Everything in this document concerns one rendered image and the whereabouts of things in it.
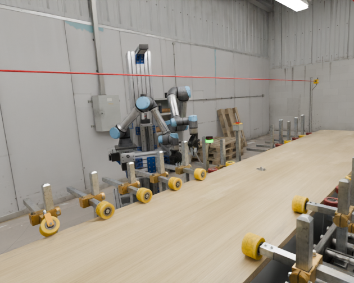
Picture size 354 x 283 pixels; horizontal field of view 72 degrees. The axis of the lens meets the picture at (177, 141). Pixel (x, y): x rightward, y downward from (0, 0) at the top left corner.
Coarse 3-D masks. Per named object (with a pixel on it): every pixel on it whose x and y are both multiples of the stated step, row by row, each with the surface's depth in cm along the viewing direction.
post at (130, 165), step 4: (128, 164) 155; (132, 164) 155; (128, 168) 156; (132, 168) 156; (128, 172) 156; (132, 172) 156; (128, 176) 157; (132, 176) 156; (128, 180) 158; (132, 180) 156; (132, 196) 158; (136, 196) 159; (132, 200) 158; (136, 200) 160
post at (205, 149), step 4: (204, 136) 205; (204, 140) 205; (204, 144) 206; (204, 148) 206; (204, 152) 207; (204, 156) 208; (204, 160) 209; (204, 164) 209; (208, 164) 210; (204, 168) 210
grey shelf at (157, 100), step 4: (156, 100) 517; (160, 100) 527; (164, 100) 536; (176, 100) 524; (164, 104) 537; (168, 104) 543; (168, 112) 504; (164, 116) 539; (168, 116) 548; (164, 120) 540; (168, 120) 549; (156, 124) 524; (160, 132) 479; (176, 132) 539; (180, 132) 531; (180, 136) 533
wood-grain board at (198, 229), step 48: (288, 144) 281; (336, 144) 265; (192, 192) 154; (240, 192) 149; (288, 192) 144; (48, 240) 108; (96, 240) 105; (144, 240) 103; (192, 240) 101; (240, 240) 98; (288, 240) 100
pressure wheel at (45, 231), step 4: (52, 216) 115; (44, 220) 112; (56, 220) 114; (40, 224) 111; (44, 224) 111; (56, 224) 114; (40, 228) 110; (44, 228) 110; (48, 228) 111; (52, 228) 112; (56, 228) 113; (40, 232) 112; (44, 232) 110; (48, 232) 110; (52, 232) 111
